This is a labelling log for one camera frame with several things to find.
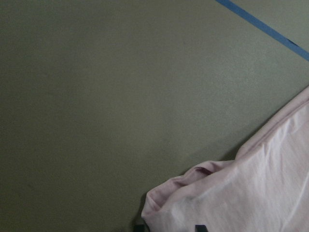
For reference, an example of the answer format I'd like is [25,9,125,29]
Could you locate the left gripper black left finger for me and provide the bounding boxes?
[134,224,148,232]

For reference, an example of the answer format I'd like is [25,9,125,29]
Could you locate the pink Snoopy t-shirt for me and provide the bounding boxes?
[141,89,309,232]

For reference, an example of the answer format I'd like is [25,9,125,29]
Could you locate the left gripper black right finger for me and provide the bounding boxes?
[195,225,208,232]

